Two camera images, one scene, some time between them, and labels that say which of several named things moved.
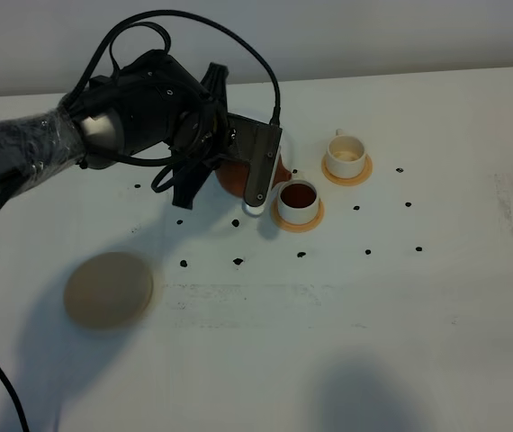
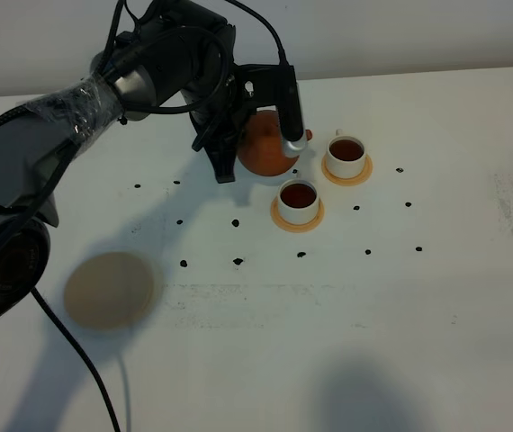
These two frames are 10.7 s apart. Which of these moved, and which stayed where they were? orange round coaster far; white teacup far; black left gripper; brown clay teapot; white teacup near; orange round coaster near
Moved: brown clay teapot; black left gripper
Stayed: white teacup far; orange round coaster far; orange round coaster near; white teacup near
